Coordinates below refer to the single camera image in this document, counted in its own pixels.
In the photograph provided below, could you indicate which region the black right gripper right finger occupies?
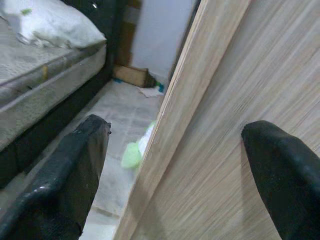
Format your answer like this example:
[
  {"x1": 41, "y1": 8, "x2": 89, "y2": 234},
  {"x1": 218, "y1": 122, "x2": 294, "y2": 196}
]
[{"x1": 241, "y1": 120, "x2": 320, "y2": 240}]

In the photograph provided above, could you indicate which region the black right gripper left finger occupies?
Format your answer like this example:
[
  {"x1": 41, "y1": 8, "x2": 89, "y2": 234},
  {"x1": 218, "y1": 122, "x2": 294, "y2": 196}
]
[{"x1": 0, "y1": 114, "x2": 112, "y2": 240}]

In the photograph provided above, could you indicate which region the white pillow with green tree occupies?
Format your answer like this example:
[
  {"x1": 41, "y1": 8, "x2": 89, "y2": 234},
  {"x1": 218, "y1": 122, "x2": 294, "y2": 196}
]
[{"x1": 0, "y1": 0, "x2": 108, "y2": 50}]

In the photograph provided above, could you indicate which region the black bed base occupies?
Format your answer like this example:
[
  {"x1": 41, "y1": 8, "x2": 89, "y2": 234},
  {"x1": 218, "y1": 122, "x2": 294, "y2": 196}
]
[{"x1": 0, "y1": 44, "x2": 120, "y2": 190}]

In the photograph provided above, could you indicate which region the grey quilted mattress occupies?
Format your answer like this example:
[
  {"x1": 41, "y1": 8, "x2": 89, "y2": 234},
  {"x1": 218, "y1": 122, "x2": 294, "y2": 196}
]
[{"x1": 0, "y1": 18, "x2": 107, "y2": 152}]

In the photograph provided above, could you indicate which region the light wooden wardrobe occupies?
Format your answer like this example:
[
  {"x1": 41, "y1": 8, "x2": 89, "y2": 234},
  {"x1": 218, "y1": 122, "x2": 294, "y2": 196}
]
[{"x1": 113, "y1": 0, "x2": 320, "y2": 240}]

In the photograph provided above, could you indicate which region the white paper sheet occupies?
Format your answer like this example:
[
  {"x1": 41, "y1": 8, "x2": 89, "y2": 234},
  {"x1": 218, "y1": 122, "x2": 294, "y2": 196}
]
[{"x1": 138, "y1": 86, "x2": 165, "y2": 99}]

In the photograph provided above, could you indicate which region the small wooden box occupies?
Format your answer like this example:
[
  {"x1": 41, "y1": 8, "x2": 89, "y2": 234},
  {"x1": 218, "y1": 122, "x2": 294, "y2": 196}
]
[{"x1": 112, "y1": 64, "x2": 150, "y2": 88}]

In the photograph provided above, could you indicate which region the brown wooden board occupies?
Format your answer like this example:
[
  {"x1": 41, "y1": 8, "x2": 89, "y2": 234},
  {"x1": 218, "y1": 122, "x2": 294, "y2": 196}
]
[{"x1": 117, "y1": 0, "x2": 142, "y2": 66}]

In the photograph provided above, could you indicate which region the black tufted headboard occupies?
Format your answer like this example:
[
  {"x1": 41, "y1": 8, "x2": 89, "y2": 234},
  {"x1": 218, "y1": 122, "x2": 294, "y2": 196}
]
[{"x1": 62, "y1": 0, "x2": 127, "y2": 76}]

